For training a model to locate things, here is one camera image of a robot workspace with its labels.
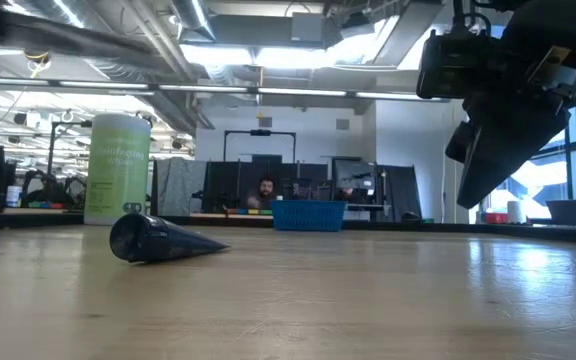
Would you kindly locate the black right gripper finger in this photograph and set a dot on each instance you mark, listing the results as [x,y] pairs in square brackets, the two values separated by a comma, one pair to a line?
[508,150]
[460,142]

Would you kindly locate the white paper towel roll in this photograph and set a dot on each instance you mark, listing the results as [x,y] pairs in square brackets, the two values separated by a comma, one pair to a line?
[516,211]

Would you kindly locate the red container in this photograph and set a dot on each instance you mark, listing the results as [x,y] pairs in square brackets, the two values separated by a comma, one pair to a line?
[496,218]

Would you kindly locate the black partition curtain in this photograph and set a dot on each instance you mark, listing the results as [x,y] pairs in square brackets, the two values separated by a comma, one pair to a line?
[233,180]
[400,192]

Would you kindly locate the person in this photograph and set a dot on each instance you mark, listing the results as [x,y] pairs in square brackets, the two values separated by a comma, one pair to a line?
[348,194]
[264,194]

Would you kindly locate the blue plastic basket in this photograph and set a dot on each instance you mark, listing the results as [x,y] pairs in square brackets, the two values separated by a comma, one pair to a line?
[308,216]

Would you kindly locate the long LED light bar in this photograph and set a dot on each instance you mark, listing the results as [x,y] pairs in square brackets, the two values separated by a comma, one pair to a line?
[298,91]

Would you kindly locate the grey ceiling box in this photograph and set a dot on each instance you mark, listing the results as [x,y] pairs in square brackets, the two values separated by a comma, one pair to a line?
[307,27]

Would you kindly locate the grey partition panel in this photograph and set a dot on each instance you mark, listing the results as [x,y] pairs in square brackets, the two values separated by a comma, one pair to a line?
[180,185]

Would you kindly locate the green disinfecting wipes canister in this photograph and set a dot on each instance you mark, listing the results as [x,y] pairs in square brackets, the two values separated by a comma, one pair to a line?
[118,170]

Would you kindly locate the white plastic jar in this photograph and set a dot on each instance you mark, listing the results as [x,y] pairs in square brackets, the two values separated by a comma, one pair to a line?
[13,196]

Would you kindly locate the black window frame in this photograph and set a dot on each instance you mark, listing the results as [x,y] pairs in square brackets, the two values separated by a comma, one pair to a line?
[571,170]

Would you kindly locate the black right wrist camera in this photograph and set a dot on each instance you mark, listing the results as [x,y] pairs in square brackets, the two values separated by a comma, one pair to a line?
[453,65]

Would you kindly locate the black aluminium table frame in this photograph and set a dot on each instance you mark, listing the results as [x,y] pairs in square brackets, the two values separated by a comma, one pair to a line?
[468,228]

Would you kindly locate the silver rectangular ventilation duct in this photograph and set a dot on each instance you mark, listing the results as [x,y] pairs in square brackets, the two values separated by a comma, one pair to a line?
[398,35]

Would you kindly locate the black gantry frame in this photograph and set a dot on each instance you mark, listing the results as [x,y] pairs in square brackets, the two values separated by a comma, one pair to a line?
[260,132]
[70,123]

